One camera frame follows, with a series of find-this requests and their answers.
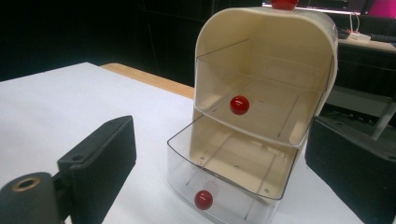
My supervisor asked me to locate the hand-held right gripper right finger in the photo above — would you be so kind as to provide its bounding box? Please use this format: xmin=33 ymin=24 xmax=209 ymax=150
xmin=304 ymin=118 xmax=396 ymax=224

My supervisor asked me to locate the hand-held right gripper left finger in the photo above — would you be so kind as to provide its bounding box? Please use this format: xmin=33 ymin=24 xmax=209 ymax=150
xmin=57 ymin=115 xmax=137 ymax=224

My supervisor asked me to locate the computer monitor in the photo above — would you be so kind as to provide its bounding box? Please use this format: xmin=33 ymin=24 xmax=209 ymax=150
xmin=262 ymin=0 xmax=367 ymax=16

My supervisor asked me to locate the white charger with cable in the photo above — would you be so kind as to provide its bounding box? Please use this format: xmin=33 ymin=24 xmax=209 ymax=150
xmin=347 ymin=13 xmax=373 ymax=43

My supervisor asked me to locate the cream drawer cabinet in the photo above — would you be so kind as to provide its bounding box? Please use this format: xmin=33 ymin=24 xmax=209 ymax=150
xmin=191 ymin=0 xmax=340 ymax=162

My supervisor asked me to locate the pink object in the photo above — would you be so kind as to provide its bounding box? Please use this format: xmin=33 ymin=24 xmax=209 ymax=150
xmin=367 ymin=0 xmax=396 ymax=19

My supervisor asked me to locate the clear drawer with red knob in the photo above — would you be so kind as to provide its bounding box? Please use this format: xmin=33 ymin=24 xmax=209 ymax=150
xmin=194 ymin=38 xmax=334 ymax=149
xmin=166 ymin=114 xmax=301 ymax=224

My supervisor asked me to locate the black keyboard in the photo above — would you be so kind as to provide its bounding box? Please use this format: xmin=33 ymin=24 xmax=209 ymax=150
xmin=370 ymin=33 xmax=396 ymax=44

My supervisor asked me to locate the wooden table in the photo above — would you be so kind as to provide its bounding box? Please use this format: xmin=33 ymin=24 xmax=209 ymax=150
xmin=100 ymin=63 xmax=196 ymax=100

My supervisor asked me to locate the small black device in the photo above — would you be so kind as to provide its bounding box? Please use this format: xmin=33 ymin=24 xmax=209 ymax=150
xmin=337 ymin=27 xmax=351 ymax=40

